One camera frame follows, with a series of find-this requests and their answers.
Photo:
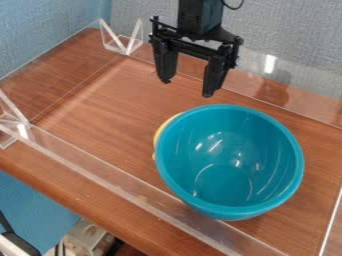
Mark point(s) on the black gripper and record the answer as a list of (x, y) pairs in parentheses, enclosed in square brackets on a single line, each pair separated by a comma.
[(215, 46)]

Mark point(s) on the white device under table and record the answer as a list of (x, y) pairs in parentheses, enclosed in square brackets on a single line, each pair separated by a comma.
[(85, 240)]

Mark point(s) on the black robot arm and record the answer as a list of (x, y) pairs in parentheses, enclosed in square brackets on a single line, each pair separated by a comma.
[(200, 15)]

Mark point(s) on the black chair part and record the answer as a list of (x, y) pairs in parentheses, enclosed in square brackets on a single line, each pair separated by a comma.
[(14, 239)]

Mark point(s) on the blue plastic bowl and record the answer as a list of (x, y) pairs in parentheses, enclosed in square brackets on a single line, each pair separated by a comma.
[(229, 160)]

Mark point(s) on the clear acrylic left bracket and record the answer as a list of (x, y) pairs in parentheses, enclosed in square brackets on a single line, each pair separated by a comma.
[(13, 123)]

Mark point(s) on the clear acrylic corner bracket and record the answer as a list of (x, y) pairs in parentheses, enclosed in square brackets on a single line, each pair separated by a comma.
[(120, 43)]

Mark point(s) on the clear acrylic front barrier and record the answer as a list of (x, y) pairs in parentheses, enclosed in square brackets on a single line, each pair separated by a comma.
[(140, 213)]

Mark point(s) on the clear acrylic barrier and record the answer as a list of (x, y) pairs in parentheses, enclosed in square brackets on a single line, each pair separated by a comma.
[(257, 87), (140, 213)]

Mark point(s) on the clear acrylic back barrier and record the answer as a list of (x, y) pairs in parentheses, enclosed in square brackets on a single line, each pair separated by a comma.
[(257, 87)]

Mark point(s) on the yellow object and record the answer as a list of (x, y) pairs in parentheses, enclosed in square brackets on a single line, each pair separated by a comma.
[(161, 127)]

